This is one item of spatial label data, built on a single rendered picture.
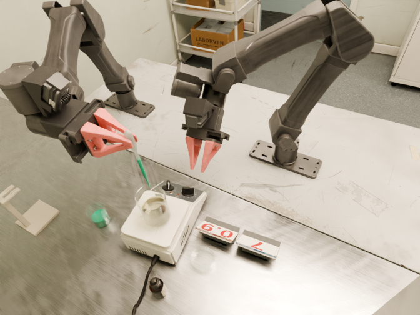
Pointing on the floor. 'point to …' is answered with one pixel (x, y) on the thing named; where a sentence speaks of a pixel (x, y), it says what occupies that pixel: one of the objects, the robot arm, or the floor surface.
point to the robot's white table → (393, 159)
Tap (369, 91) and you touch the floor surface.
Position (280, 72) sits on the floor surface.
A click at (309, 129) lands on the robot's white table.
